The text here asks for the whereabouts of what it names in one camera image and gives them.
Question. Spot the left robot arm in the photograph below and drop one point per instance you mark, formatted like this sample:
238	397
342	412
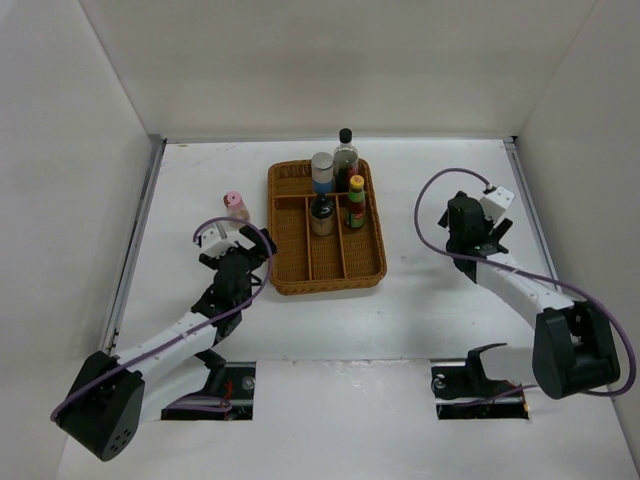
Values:
103	407

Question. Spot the tall dark sauce bottle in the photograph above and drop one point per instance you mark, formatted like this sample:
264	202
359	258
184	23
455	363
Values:
345	160

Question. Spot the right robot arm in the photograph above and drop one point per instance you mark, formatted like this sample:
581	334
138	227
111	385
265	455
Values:
573	347

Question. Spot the left metal table rail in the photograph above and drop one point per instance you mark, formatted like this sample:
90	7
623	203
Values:
116	311

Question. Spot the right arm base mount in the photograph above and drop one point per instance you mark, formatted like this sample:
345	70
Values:
463	391

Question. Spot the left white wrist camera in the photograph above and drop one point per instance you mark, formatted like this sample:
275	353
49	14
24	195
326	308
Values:
215	239

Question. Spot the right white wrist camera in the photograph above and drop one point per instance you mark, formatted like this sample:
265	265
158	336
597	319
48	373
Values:
495	202

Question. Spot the blue label silver cap jar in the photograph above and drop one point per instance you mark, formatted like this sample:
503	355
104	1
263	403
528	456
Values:
322	173

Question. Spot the black cap brown spice bottle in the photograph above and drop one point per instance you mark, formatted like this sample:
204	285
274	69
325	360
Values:
321	213

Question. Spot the metal table rail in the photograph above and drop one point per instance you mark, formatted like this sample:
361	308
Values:
116	311
510	144

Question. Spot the pink lid spice jar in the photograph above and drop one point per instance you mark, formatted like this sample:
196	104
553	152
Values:
236	209

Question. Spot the right metal table rail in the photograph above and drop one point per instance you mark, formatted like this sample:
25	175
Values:
510	144

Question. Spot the brown wicker divided basket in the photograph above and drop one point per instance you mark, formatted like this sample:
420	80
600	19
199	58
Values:
306	263

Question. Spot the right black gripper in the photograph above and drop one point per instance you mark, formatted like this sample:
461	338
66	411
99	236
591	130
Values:
497	234

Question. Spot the yellow cap chili sauce bottle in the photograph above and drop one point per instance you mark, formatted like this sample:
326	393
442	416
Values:
356	202

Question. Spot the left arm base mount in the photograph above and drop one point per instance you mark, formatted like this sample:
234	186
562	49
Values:
226	395

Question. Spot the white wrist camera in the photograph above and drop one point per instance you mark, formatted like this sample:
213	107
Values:
215	239
495	202

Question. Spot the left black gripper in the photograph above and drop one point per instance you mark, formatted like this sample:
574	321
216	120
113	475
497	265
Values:
258	239

